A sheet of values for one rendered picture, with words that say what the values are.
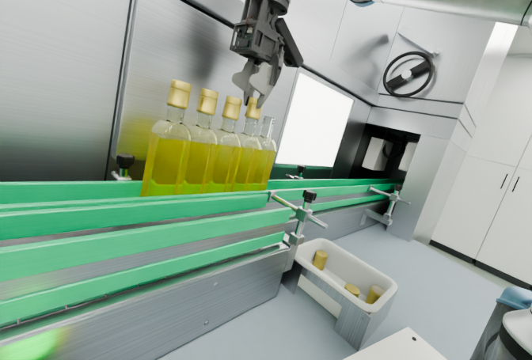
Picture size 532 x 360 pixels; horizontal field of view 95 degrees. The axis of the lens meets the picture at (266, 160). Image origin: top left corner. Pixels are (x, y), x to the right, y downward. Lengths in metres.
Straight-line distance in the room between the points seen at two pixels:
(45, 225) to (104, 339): 0.16
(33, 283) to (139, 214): 0.14
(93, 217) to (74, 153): 0.21
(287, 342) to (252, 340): 0.07
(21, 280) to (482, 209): 4.04
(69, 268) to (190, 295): 0.17
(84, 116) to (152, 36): 0.20
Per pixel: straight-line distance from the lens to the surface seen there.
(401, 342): 0.67
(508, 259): 4.15
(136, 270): 0.39
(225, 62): 0.65
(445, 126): 1.32
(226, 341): 0.53
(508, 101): 4.14
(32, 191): 0.49
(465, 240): 4.13
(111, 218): 0.42
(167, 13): 0.59
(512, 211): 4.06
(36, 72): 0.57
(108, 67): 0.58
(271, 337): 0.56
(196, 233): 0.40
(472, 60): 1.38
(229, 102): 0.51
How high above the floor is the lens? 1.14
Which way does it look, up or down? 10 degrees down
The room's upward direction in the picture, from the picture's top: 15 degrees clockwise
